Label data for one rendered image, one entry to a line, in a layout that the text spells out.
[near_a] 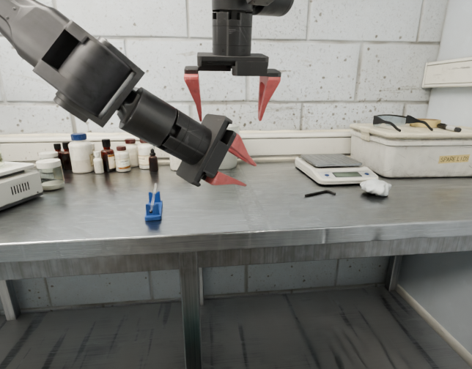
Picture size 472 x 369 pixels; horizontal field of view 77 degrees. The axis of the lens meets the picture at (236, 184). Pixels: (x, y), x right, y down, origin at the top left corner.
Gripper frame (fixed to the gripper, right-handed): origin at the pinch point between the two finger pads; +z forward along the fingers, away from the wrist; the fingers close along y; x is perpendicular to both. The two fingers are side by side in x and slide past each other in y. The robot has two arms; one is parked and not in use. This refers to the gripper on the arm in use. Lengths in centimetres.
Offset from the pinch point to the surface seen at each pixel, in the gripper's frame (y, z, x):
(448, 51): -82, 78, -28
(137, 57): -24, -11, -81
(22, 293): 87, -5, -106
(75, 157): 18, -15, -72
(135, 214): 18.3, -3.5, -25.9
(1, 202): 30, -27, -43
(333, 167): -18, 48, -26
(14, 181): 25, -26, -46
